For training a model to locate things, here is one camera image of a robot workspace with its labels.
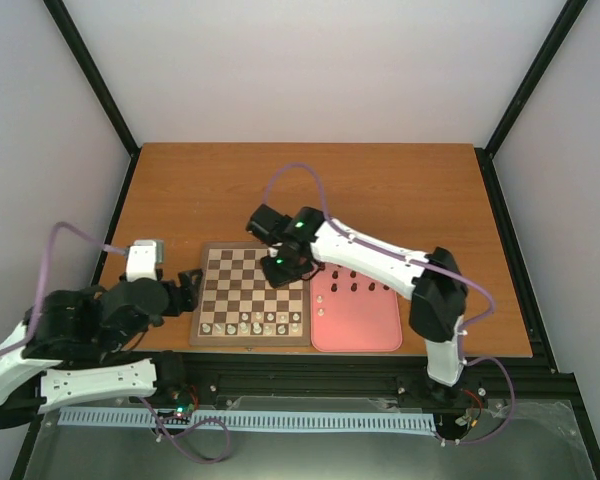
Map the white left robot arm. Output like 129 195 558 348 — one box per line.
0 270 202 430

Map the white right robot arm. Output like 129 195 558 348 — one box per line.
245 204 468 387

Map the green lit circuit board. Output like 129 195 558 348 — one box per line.
170 386 199 418

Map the wooden chessboard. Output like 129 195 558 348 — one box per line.
189 242 311 349

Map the pink piece tray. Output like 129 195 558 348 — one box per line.
310 239 402 353

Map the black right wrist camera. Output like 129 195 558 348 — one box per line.
245 204 292 247

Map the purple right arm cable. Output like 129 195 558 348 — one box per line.
264 163 516 401

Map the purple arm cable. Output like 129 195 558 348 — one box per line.
0 222 131 374
264 163 516 401

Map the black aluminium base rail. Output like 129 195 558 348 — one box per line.
150 352 584 413

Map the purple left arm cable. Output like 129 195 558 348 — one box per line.
0 222 131 374

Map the light blue cable duct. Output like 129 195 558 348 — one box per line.
57 407 435 436

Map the left black frame post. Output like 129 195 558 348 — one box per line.
42 0 142 157

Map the black frame post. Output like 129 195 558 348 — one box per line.
483 0 590 157
42 0 142 157

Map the right black frame post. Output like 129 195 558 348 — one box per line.
483 0 590 157

